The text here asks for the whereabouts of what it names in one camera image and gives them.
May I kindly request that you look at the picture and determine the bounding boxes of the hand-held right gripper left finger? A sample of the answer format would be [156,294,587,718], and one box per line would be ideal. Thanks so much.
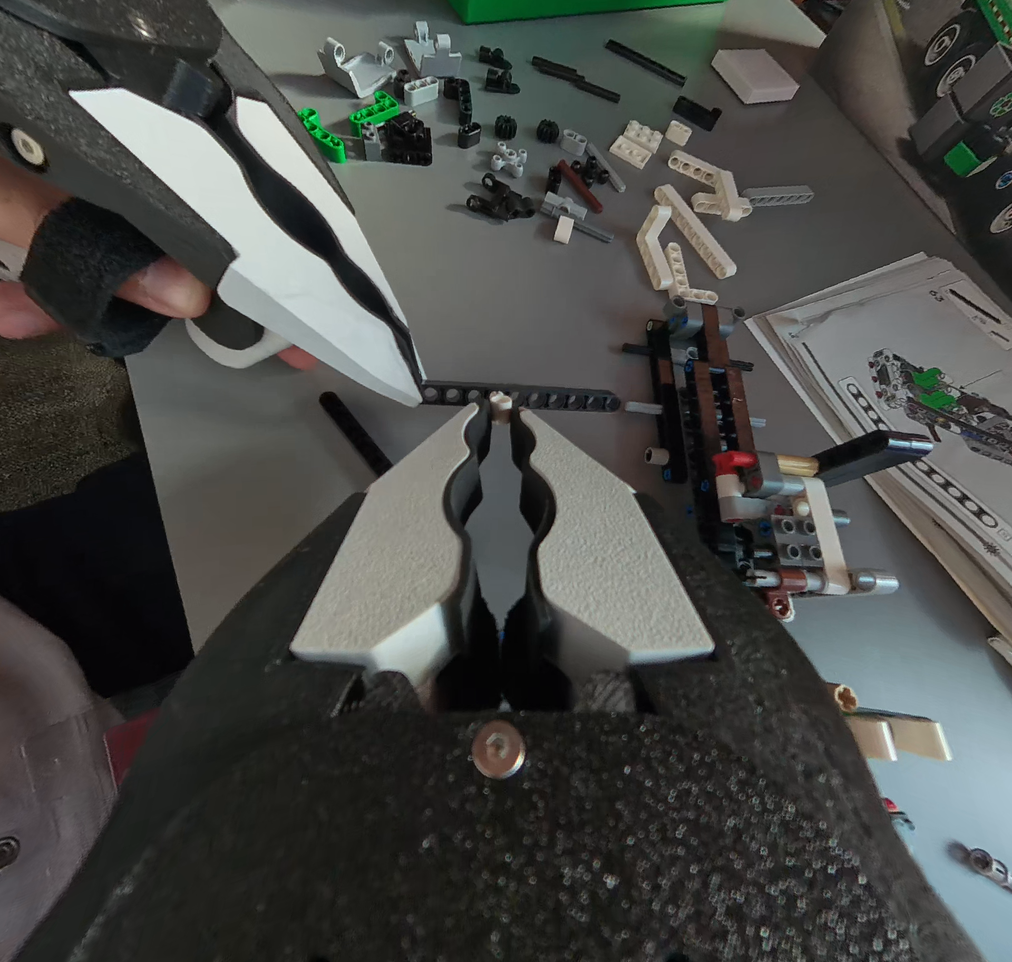
[291,403,490,701]

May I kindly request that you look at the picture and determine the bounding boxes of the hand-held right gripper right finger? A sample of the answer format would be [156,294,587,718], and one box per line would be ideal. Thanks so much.
[508,409,716,677]

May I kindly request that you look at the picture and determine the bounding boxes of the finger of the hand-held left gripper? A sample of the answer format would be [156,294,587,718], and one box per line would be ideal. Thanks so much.
[70,88,425,408]
[233,94,420,366]

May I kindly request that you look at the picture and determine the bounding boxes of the long black lego beam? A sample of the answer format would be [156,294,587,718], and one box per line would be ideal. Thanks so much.
[419,381,623,414]

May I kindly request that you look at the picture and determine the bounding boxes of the green lego beam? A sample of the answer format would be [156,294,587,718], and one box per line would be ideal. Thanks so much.
[349,91,401,138]
[299,106,349,164]

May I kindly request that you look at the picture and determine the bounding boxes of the black lego sub-assembly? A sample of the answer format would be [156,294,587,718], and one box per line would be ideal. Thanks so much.
[364,108,434,166]

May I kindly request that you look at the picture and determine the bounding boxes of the grey lego panel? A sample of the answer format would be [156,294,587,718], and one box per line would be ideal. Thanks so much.
[316,37,396,99]
[403,21,463,81]

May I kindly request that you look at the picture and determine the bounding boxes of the thick black lego axle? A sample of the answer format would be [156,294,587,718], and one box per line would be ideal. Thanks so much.
[318,391,394,477]

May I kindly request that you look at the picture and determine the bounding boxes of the lego vehicle chassis assembly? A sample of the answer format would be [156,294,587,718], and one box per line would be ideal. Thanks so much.
[620,302,936,623]

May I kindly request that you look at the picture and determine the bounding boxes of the large black lego connector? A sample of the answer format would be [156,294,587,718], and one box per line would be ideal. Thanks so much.
[466,173,534,224]

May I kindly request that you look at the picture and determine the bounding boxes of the grey lego axle connector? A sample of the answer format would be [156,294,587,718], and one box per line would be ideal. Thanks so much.
[541,191,615,244]

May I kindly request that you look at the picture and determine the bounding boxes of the dark red lego axle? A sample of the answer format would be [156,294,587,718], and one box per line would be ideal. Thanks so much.
[557,159,606,213]

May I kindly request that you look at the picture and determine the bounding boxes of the long black lego axle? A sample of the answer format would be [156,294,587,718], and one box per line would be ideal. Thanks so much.
[532,56,621,103]
[605,39,687,87]

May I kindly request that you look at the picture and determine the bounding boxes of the long white angled lego beam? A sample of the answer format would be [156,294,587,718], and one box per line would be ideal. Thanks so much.
[636,207,690,293]

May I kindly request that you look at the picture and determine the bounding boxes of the tan and white lego pieces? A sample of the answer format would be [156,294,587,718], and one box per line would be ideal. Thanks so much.
[826,681,950,765]

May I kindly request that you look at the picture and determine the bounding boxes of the lego instruction booklet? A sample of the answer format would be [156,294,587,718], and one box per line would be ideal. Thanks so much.
[743,250,1012,663]

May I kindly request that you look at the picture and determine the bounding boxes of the white straight lego beam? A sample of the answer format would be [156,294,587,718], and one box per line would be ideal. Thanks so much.
[655,184,738,279]

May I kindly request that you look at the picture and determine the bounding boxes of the white bent lego beam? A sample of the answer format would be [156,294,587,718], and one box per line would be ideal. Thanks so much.
[668,150,752,224]

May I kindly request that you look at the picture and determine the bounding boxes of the grey lego pin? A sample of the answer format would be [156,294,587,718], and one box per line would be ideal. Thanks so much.
[952,843,1012,878]

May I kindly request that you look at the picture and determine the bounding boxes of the printed lego set box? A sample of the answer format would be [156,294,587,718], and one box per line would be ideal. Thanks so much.
[818,0,1012,299]

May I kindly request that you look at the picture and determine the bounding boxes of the person's left hand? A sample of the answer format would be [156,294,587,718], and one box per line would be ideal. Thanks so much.
[0,157,319,372]

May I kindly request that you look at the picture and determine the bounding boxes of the white square block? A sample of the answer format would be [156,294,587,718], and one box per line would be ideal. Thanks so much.
[710,48,801,106]

